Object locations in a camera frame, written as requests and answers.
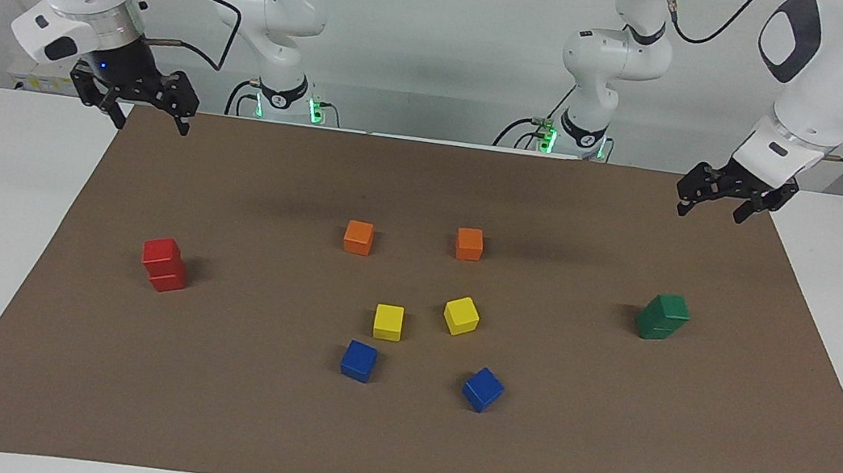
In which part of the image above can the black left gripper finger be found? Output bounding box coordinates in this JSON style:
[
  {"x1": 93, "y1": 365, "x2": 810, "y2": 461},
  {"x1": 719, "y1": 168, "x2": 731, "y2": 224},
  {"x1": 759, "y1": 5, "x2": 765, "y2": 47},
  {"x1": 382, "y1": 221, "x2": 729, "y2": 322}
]
[
  {"x1": 731, "y1": 173, "x2": 801, "y2": 232},
  {"x1": 674, "y1": 161, "x2": 723, "y2": 221}
]

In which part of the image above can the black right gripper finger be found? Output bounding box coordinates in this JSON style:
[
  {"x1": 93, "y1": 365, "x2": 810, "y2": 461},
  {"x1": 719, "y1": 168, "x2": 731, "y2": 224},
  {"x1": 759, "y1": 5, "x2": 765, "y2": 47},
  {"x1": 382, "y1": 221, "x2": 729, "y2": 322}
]
[
  {"x1": 156, "y1": 69, "x2": 204, "y2": 137},
  {"x1": 65, "y1": 61, "x2": 135, "y2": 131}
]

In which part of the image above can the green wooden cube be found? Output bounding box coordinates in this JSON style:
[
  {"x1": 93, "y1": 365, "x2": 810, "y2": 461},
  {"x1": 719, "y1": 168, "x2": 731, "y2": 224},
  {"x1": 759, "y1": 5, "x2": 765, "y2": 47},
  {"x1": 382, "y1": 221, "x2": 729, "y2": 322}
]
[
  {"x1": 632, "y1": 308, "x2": 679, "y2": 345},
  {"x1": 651, "y1": 292, "x2": 694, "y2": 333}
]

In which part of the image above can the red wooden cube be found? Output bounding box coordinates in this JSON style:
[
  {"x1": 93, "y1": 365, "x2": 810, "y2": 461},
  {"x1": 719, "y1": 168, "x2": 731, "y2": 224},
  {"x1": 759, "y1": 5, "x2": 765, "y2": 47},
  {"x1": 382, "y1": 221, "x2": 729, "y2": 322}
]
[
  {"x1": 145, "y1": 264, "x2": 189, "y2": 296},
  {"x1": 140, "y1": 234, "x2": 187, "y2": 277}
]

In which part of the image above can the white power strip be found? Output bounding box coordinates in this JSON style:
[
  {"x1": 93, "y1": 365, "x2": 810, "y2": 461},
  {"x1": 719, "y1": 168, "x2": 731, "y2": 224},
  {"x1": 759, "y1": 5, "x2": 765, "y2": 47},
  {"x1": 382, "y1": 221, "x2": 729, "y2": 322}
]
[{"x1": 6, "y1": 48, "x2": 87, "y2": 99}]

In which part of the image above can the orange wooden cube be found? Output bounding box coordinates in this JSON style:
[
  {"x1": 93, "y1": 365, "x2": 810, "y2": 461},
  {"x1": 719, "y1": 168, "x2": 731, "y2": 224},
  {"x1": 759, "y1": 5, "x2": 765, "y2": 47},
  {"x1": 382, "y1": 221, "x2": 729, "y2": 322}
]
[
  {"x1": 454, "y1": 226, "x2": 487, "y2": 263},
  {"x1": 342, "y1": 219, "x2": 377, "y2": 257}
]

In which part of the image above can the yellow wooden cube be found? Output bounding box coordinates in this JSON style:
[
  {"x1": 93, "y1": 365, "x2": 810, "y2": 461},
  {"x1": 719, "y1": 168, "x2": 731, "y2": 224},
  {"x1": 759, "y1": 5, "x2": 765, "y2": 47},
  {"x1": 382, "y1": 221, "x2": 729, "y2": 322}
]
[
  {"x1": 440, "y1": 294, "x2": 483, "y2": 339},
  {"x1": 371, "y1": 303, "x2": 406, "y2": 344}
]

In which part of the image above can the blue wooden cube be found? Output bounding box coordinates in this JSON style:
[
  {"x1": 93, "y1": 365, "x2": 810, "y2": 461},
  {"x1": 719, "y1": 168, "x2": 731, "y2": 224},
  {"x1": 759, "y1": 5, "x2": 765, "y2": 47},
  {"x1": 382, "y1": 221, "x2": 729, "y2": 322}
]
[
  {"x1": 458, "y1": 364, "x2": 508, "y2": 416},
  {"x1": 338, "y1": 338, "x2": 380, "y2": 385}
]

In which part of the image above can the brown paper table mat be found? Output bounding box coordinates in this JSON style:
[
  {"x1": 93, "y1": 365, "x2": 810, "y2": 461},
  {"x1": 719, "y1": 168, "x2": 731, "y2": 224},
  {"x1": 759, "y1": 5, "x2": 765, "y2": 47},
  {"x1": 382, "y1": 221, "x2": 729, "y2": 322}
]
[{"x1": 0, "y1": 82, "x2": 843, "y2": 473}]

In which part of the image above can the black base cable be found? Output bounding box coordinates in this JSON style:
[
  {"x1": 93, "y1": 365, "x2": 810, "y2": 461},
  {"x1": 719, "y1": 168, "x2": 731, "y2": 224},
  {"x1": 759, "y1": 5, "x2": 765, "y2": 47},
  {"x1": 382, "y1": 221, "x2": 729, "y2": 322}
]
[
  {"x1": 492, "y1": 76, "x2": 577, "y2": 156},
  {"x1": 224, "y1": 77, "x2": 263, "y2": 119}
]

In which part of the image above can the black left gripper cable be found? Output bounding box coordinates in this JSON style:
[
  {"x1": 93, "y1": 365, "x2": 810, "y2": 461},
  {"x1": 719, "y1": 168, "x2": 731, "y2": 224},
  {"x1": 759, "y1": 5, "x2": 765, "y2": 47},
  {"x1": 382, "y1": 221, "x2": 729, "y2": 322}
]
[{"x1": 645, "y1": 0, "x2": 843, "y2": 162}]

